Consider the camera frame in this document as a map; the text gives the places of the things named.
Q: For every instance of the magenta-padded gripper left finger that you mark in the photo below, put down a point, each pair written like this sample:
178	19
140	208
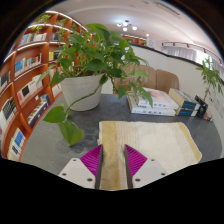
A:
78	170

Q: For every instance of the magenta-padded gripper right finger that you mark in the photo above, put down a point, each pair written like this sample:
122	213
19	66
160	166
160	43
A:
148	170

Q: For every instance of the cream yellow-striped towel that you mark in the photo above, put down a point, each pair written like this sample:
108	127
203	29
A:
153	140

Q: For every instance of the white thick book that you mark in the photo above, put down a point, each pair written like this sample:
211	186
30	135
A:
150	110

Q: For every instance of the dark blue-spined book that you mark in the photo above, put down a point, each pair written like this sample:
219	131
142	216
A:
186	112

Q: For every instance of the dark book with photo cover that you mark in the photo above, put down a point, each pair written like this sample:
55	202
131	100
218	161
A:
183	99

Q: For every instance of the pothos plant in white pot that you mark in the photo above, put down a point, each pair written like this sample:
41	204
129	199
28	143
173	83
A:
81	90

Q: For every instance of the small stack of books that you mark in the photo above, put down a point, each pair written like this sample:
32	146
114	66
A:
208	116

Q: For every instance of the small tree in black pot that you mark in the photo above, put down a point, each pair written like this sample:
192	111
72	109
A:
201	106

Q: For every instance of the brown upholstered chair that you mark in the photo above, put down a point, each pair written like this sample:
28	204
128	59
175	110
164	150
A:
150	78
166	81

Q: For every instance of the orange wooden bookshelf unit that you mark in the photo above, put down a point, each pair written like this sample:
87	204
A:
30	63

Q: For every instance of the ceiling light cluster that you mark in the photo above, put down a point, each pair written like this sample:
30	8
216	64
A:
126	25

